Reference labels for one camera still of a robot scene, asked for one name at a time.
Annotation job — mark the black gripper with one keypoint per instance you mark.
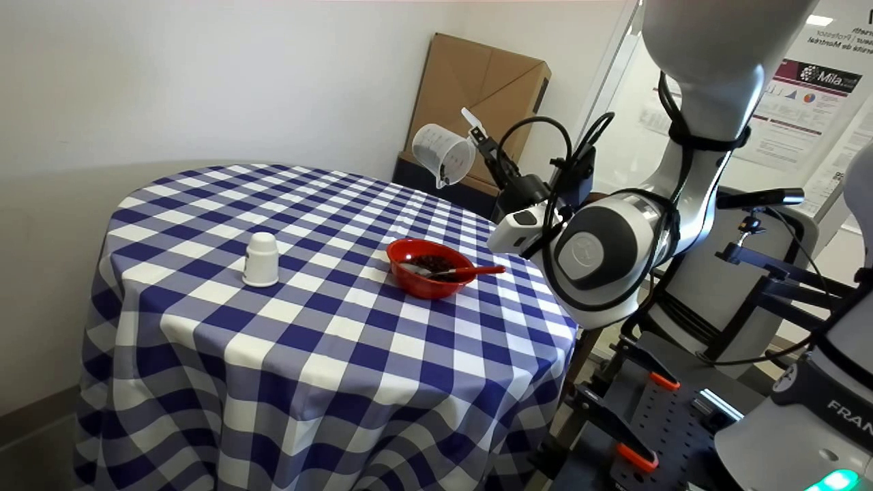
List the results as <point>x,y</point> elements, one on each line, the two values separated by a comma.
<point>522,191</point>

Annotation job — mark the clear plastic measuring jar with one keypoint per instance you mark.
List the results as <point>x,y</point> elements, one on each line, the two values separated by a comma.
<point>443,153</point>

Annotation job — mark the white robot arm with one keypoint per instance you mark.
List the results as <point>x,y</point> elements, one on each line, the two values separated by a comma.
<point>700,72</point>

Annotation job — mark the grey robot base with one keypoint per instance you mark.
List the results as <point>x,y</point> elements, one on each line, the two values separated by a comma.
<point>801,438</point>

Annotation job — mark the dark food in bowl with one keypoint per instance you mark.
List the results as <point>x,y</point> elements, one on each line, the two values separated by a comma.
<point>438,265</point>

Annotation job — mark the red bowl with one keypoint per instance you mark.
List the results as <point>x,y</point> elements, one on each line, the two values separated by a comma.
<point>424,284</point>

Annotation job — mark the black low cabinet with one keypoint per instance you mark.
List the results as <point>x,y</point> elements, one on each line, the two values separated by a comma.
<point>426,180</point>

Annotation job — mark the flat brown cardboard sheet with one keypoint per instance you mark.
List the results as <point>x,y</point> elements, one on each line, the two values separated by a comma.
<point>491,82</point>

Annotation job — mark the red spoon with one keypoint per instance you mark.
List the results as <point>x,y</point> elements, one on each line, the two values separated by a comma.
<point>480,272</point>

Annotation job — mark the small white cup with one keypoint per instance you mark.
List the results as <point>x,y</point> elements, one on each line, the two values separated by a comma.
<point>259,262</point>

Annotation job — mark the grey office chair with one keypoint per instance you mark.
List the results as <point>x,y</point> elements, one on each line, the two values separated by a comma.
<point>727,300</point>

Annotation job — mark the blue white checkered tablecloth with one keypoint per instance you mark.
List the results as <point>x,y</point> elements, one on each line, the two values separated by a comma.
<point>301,363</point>

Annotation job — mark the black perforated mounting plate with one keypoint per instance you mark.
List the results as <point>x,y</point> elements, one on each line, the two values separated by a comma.
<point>672,424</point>

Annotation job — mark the white paper poster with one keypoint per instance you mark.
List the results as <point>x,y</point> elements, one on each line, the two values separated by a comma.
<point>848,42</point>

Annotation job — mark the wall poster with red header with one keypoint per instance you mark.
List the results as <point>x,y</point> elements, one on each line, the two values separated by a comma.
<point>809,82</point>

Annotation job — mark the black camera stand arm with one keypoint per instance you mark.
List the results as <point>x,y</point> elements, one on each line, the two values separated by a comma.
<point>793,289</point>

